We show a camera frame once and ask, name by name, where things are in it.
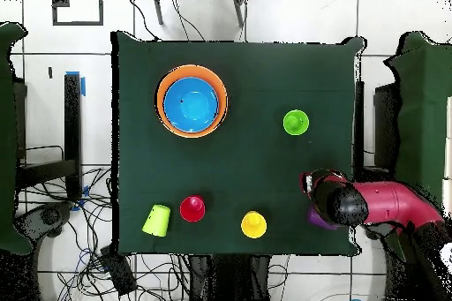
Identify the purple plastic cup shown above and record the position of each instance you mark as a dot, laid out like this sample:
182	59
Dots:
314	218

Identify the blue plastic bowl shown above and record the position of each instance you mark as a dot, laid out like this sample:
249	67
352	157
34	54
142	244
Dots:
191	105

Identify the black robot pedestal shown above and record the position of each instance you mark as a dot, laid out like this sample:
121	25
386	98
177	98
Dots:
229	279

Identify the black metal bar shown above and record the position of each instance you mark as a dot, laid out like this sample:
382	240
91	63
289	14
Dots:
359	121

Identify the black metal stand frame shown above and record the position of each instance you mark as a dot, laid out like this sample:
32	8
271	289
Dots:
72	121

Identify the white boxes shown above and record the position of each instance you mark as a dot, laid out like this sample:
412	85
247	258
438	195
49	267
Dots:
448	138

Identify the large orange plastic bowl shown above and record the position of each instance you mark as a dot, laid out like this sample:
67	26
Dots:
223	103

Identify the black rounded stand foot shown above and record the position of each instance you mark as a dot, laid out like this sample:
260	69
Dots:
51	216

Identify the yellow plastic cup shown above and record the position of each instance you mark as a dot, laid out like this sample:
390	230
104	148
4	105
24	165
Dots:
254	224

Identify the blue tape strip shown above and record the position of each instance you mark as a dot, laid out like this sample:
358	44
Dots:
83	87

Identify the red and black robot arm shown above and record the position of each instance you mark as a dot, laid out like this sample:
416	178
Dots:
388	202

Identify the dark green tablecloth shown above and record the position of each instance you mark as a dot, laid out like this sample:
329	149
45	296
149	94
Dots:
212	174

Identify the lime green plastic cup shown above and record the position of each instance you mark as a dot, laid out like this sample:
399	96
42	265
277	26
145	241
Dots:
156	220

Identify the green cloth side table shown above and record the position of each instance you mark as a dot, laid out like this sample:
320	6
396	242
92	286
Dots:
7	138
423	121

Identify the red plastic cup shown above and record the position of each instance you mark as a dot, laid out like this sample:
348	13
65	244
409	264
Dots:
192	208

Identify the black power strip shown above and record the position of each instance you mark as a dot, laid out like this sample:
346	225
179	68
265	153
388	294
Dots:
118	272

